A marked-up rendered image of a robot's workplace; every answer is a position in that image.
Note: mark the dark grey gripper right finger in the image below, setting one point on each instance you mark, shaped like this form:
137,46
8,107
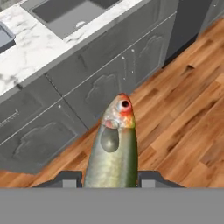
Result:
151,178

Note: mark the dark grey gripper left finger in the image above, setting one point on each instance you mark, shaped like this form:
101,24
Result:
68,178

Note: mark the green fish with red head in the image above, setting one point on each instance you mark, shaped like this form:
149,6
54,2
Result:
115,151

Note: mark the dark grey tray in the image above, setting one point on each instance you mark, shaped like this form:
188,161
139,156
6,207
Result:
4,38

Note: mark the grey sink basin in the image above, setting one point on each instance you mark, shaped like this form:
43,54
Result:
74,16

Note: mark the grey cupboard door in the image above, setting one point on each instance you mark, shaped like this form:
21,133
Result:
100,87
153,46
40,140

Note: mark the dark grey dishwasher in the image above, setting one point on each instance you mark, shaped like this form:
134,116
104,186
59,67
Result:
186,26

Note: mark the grey cupboard run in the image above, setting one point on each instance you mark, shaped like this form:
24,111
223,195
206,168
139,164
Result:
212,13

